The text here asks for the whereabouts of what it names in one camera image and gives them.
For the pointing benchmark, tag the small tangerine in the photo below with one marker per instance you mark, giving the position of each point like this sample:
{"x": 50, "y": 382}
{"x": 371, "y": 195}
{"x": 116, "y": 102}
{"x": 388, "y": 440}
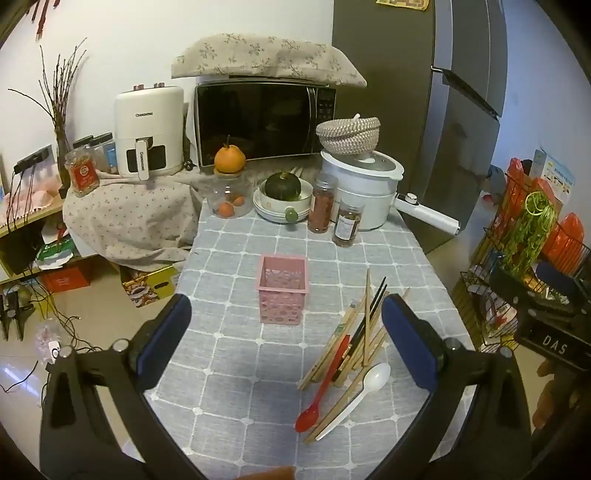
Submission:
{"x": 238, "y": 200}
{"x": 226, "y": 209}

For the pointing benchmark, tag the black lid plastic jar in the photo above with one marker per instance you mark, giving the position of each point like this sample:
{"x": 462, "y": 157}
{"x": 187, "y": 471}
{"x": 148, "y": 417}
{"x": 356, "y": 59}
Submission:
{"x": 105, "y": 152}
{"x": 83, "y": 142}

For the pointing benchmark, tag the red box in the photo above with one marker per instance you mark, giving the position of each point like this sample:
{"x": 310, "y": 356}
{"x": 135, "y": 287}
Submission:
{"x": 64, "y": 280}

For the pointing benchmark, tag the dried branches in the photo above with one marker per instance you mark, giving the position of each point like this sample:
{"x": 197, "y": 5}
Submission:
{"x": 60, "y": 106}

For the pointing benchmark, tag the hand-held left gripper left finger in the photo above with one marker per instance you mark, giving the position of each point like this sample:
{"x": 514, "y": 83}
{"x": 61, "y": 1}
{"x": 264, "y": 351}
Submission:
{"x": 168, "y": 332}

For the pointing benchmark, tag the clear glass jar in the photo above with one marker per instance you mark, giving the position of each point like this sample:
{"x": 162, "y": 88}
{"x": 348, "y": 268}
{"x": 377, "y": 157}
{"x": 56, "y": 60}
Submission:
{"x": 221, "y": 191}

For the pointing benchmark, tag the red plastic spoon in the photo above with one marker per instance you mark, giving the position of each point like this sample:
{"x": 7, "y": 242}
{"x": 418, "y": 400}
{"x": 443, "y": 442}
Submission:
{"x": 307, "y": 417}

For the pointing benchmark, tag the grey checked tablecloth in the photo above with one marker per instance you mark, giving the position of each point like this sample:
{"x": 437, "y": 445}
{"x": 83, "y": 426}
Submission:
{"x": 240, "y": 369}

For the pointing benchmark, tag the person's right hand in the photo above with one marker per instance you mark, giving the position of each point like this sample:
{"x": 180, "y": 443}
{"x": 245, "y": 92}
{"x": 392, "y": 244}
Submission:
{"x": 551, "y": 397}

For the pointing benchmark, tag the orange plastic bag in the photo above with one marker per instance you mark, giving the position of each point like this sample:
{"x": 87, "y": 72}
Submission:
{"x": 515, "y": 173}
{"x": 568, "y": 240}

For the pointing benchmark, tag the yellow fridge sticker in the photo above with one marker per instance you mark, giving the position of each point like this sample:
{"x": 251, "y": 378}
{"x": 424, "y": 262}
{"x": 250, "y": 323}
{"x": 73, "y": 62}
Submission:
{"x": 401, "y": 3}

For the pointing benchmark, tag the black microwave oven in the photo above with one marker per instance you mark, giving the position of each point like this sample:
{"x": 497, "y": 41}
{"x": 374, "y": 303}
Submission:
{"x": 258, "y": 120}

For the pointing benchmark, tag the stack of white bowls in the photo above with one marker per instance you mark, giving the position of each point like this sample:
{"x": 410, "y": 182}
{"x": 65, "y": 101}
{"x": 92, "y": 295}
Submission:
{"x": 270, "y": 210}

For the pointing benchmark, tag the black power strip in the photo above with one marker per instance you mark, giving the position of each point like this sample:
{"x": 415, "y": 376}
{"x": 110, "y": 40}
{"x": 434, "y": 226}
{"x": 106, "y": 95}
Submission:
{"x": 32, "y": 159}

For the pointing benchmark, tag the floral tablecloth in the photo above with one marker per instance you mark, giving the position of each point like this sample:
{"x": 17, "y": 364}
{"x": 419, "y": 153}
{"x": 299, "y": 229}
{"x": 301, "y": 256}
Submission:
{"x": 129, "y": 221}

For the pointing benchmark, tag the pink perforated plastic basket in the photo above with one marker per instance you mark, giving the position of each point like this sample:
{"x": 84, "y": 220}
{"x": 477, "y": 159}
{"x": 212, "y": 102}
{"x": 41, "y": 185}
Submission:
{"x": 282, "y": 295}

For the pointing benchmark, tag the white electric pot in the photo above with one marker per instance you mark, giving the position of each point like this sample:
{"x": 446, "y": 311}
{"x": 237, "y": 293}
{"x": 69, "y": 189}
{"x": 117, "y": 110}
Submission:
{"x": 364, "y": 194}

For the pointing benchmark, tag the red hanging ornament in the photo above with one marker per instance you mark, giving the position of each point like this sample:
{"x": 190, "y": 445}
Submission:
{"x": 44, "y": 16}

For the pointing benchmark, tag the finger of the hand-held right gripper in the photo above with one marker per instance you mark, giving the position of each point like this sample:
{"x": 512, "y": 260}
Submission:
{"x": 508, "y": 284}

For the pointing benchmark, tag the green pumpkin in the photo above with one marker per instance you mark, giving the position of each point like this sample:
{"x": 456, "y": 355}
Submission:
{"x": 282, "y": 187}

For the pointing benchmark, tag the blue and white box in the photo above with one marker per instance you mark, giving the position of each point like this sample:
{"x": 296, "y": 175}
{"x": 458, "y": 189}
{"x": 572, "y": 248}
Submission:
{"x": 554, "y": 173}

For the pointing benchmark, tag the white air fryer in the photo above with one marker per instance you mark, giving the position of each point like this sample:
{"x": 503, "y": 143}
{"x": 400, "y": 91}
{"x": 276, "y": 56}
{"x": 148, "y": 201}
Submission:
{"x": 152, "y": 120}

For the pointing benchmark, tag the large orange citrus fruit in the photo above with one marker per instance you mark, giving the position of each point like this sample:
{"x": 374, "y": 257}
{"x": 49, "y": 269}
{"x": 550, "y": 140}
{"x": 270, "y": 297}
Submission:
{"x": 229, "y": 159}

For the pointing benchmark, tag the white label spice jar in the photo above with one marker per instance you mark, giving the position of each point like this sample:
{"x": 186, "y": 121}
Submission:
{"x": 347, "y": 226}

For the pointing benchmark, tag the white plastic spoon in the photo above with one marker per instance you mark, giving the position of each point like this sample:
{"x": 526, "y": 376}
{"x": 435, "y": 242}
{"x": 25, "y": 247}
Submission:
{"x": 376, "y": 376}

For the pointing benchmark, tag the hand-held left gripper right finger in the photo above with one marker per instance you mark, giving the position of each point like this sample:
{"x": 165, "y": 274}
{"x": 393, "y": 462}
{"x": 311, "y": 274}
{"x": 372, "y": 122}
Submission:
{"x": 411, "y": 341}

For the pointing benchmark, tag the small green fruit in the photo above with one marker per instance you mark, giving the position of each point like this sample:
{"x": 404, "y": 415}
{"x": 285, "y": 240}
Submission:
{"x": 291, "y": 215}

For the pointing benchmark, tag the grey refrigerator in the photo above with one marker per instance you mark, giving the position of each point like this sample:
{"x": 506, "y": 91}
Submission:
{"x": 392, "y": 69}

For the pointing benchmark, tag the printed cardboard box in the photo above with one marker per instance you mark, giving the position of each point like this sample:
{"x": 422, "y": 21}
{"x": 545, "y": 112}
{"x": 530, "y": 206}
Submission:
{"x": 147, "y": 286}

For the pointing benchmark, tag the floral cushion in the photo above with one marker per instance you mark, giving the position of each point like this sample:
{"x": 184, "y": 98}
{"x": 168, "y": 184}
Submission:
{"x": 268, "y": 55}

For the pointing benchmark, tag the red label jar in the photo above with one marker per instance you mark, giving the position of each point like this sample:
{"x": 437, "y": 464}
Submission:
{"x": 83, "y": 175}

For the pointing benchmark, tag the green leafy bundle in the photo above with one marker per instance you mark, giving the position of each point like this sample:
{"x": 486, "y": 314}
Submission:
{"x": 531, "y": 230}

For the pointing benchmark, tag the red spice jar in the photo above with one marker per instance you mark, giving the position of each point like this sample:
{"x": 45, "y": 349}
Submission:
{"x": 322, "y": 207}

